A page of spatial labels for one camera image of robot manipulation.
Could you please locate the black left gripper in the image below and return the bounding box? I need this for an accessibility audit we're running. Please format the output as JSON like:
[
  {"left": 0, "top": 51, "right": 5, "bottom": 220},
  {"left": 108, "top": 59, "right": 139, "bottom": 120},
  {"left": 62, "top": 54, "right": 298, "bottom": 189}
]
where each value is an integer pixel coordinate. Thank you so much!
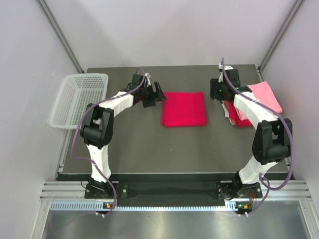
[{"left": 139, "top": 81, "right": 166, "bottom": 107}]

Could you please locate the crimson red t shirt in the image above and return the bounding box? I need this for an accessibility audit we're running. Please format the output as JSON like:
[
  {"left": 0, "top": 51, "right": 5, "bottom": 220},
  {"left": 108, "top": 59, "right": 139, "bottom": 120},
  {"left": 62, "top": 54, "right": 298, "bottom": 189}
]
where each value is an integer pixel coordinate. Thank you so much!
[{"left": 160, "top": 92, "right": 207, "bottom": 127}]

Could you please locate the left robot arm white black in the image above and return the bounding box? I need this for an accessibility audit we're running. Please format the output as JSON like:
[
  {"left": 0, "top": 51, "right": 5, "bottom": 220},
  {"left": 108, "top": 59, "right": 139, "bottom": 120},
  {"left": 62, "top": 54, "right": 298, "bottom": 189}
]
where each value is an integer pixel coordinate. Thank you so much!
[{"left": 79, "top": 73, "right": 167, "bottom": 199}]

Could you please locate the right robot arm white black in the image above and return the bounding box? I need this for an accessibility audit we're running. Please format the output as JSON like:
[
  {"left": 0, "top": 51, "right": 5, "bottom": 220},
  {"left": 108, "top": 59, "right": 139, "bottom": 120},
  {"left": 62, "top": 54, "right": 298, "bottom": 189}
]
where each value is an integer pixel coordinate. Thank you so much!
[{"left": 210, "top": 65, "right": 292, "bottom": 198}]

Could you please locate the red folded t shirt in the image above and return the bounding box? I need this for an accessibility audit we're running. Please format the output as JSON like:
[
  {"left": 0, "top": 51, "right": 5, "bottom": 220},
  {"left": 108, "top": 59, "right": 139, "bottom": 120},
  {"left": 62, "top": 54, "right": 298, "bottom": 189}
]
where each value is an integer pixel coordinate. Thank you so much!
[{"left": 235, "top": 109, "right": 252, "bottom": 127}]

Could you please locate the light pink folded t shirt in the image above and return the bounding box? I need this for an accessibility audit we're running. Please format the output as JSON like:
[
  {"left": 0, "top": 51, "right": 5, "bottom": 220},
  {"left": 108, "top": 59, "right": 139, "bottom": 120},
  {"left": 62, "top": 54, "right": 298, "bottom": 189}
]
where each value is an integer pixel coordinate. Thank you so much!
[{"left": 248, "top": 82, "right": 283, "bottom": 114}]

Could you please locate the white perforated plastic basket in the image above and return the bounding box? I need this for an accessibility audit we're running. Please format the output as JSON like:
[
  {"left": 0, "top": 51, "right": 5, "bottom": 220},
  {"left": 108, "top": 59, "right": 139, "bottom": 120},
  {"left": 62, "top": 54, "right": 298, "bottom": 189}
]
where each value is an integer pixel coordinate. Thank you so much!
[{"left": 49, "top": 73, "right": 109, "bottom": 130}]

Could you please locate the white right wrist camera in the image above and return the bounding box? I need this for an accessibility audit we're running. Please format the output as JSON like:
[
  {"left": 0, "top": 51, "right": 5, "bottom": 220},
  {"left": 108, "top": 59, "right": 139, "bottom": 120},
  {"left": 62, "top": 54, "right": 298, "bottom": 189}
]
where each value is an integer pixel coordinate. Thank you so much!
[{"left": 218, "top": 63, "right": 234, "bottom": 83}]

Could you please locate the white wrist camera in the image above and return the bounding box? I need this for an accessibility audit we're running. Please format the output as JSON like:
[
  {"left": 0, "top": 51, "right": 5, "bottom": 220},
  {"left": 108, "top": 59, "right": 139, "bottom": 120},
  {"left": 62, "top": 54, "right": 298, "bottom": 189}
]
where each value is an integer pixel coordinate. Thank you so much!
[
  {"left": 144, "top": 73, "right": 152, "bottom": 88},
  {"left": 218, "top": 63, "right": 234, "bottom": 83}
]

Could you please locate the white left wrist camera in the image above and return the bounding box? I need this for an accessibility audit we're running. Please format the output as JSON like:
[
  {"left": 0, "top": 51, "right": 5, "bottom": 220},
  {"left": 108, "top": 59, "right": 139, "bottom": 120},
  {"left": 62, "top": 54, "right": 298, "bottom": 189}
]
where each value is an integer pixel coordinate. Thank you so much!
[{"left": 144, "top": 73, "right": 152, "bottom": 88}]

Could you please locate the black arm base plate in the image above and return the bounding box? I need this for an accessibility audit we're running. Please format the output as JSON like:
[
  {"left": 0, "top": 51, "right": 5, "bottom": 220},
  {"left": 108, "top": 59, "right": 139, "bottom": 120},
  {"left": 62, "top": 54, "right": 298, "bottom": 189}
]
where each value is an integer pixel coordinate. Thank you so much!
[{"left": 85, "top": 173, "right": 262, "bottom": 202}]

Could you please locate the right aluminium frame post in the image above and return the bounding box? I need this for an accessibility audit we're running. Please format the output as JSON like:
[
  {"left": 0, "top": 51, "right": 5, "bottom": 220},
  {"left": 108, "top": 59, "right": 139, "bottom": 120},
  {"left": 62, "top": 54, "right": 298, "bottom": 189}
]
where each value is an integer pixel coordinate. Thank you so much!
[{"left": 257, "top": 0, "right": 305, "bottom": 74}]

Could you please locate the aluminium frame post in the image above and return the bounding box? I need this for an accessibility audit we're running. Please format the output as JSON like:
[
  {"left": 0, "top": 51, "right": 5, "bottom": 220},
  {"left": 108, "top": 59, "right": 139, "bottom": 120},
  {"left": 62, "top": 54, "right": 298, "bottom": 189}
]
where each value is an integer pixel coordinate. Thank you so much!
[
  {"left": 257, "top": 0, "right": 305, "bottom": 74},
  {"left": 36, "top": 0, "right": 84, "bottom": 73}
]

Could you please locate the left aluminium frame post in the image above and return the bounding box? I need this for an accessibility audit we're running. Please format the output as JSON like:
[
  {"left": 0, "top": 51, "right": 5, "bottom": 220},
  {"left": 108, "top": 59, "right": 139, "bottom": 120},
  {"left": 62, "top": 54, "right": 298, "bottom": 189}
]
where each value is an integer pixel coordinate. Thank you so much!
[{"left": 36, "top": 0, "right": 84, "bottom": 73}]

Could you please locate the grey slotted cable duct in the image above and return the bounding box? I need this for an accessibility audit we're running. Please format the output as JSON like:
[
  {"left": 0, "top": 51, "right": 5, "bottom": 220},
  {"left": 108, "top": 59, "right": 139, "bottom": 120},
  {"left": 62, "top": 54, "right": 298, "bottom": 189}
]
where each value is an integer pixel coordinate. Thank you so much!
[{"left": 50, "top": 201, "right": 238, "bottom": 212}]

